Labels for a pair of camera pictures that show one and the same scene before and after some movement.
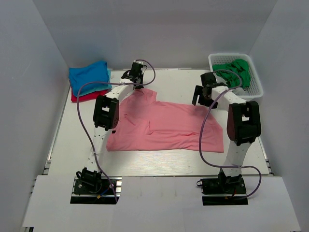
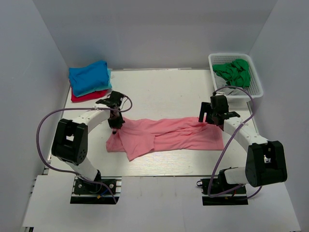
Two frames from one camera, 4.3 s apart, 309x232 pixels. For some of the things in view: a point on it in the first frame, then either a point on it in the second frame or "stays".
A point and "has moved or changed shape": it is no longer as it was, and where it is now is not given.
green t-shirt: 240,66 stays
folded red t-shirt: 90,95 stays
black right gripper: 199,91 -> 205,108
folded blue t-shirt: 97,72 stays
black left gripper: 141,77 -> 118,124
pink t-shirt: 146,123 has moved or changed shape
